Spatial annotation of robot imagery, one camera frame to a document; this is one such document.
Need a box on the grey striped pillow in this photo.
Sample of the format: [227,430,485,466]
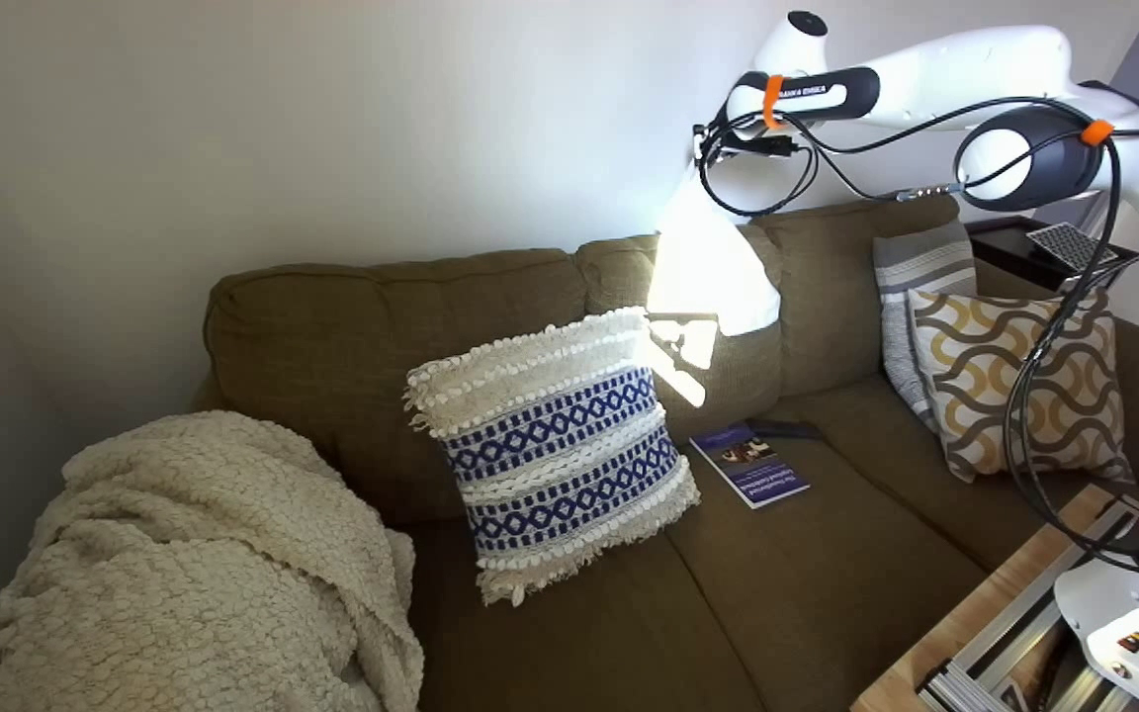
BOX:
[875,222,978,424]

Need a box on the wavy pattern yellow grey pillow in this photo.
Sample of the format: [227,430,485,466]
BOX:
[907,288,1130,484]

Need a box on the wooden side table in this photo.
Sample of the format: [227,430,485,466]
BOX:
[852,527,1085,712]

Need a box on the white towel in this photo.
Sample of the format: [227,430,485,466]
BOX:
[650,175,782,335]

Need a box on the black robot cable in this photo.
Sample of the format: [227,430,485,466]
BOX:
[692,90,1139,579]

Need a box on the blue book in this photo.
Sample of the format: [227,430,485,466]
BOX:
[692,424,808,509]

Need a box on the blue white woven pillow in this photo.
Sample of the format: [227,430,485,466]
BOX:
[405,310,699,606]

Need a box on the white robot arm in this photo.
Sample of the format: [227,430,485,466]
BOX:
[692,14,1139,701]

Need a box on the cream knitted blanket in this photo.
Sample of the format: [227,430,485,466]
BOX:
[0,411,424,712]

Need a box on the brown fabric sofa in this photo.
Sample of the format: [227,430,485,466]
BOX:
[191,194,1139,712]

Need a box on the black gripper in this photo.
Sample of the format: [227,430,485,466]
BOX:
[692,122,799,168]

